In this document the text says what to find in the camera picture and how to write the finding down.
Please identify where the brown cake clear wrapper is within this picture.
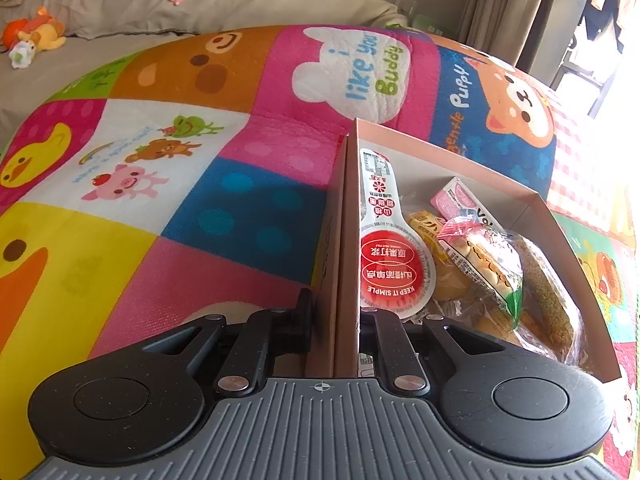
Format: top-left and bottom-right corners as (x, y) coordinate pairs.
(472, 306), (524, 347)

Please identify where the pink cardboard gift box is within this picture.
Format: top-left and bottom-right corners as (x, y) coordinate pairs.
(306, 119), (620, 382)

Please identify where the colourful cartoon play mat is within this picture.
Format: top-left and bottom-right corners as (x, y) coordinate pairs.
(1, 25), (638, 479)

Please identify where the orange yellow plush toy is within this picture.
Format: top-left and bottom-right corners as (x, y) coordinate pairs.
(1, 6), (66, 70)

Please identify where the round red white spoon-shaped packet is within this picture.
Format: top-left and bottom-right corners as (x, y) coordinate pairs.
(359, 148), (436, 321)

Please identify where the sesame bar clear wrapper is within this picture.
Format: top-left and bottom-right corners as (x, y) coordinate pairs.
(508, 233), (584, 366)

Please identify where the biscuit sticks clear tray pack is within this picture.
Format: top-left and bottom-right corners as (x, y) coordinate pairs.
(431, 177), (501, 229)

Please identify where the yellow bun red-label wrapper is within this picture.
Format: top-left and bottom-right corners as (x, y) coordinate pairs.
(408, 210), (471, 301)

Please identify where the green egg-biscuit snack bag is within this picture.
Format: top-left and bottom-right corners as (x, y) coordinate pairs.
(437, 214), (523, 327)

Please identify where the beige bed pillow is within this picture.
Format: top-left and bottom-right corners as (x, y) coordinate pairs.
(1, 0), (408, 39)

